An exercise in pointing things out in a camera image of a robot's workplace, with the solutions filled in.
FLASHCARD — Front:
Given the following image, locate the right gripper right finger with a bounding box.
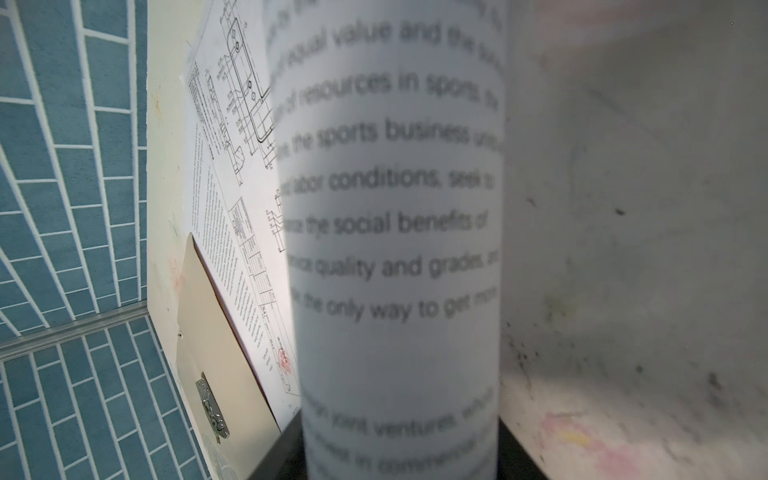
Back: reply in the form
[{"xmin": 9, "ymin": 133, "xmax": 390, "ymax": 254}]
[{"xmin": 496, "ymin": 419, "xmax": 548, "ymax": 480}]

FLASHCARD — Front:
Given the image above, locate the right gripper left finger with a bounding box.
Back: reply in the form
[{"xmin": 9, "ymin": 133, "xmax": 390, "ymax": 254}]
[{"xmin": 248, "ymin": 411, "xmax": 306, "ymax": 480}]

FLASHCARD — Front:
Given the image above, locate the beige cardboard file folder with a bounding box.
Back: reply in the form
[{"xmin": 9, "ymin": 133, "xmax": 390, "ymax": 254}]
[{"xmin": 176, "ymin": 236, "xmax": 280, "ymax": 479}]

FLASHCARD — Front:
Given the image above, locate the text printed paper sheet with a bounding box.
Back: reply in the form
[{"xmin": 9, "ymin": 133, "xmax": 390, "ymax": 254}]
[{"xmin": 262, "ymin": 1, "xmax": 507, "ymax": 479}]

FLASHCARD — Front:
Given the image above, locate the metal folder clip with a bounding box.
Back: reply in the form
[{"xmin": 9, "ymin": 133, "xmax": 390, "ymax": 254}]
[{"xmin": 195, "ymin": 372, "xmax": 230, "ymax": 443}]

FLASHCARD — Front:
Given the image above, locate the small-text printed paper sheet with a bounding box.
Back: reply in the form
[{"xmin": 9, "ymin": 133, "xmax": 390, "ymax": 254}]
[{"xmin": 182, "ymin": 119, "xmax": 301, "ymax": 415}]

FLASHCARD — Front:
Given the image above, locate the diagram printed paper sheet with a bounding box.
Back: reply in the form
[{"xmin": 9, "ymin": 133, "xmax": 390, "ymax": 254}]
[{"xmin": 186, "ymin": 1, "xmax": 299, "ymax": 396}]

